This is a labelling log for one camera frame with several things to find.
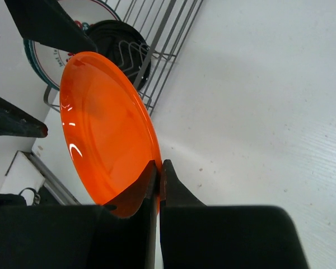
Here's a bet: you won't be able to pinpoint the aluminium table edge rail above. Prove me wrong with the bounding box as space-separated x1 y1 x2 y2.
5 150 81 207

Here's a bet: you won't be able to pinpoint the orange plate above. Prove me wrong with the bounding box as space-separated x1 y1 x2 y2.
59 52 162 218

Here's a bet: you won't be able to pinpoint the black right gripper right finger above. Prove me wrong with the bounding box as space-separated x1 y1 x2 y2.
160 160 309 268

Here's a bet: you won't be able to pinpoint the grey wire dish rack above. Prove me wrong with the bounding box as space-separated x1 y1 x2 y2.
59 1 202 114

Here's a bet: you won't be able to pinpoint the white plate red characters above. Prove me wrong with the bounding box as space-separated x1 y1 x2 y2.
29 0 120 90

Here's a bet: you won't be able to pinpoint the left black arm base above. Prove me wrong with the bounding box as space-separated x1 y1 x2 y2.
0 187 60 207

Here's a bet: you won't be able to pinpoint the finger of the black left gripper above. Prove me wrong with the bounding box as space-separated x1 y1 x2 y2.
0 97 48 138
4 0 97 53

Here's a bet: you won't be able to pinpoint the green rimmed white plate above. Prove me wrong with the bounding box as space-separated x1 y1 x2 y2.
23 39 45 82

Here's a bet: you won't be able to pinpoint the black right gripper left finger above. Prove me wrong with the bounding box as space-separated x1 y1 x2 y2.
0 166 158 268

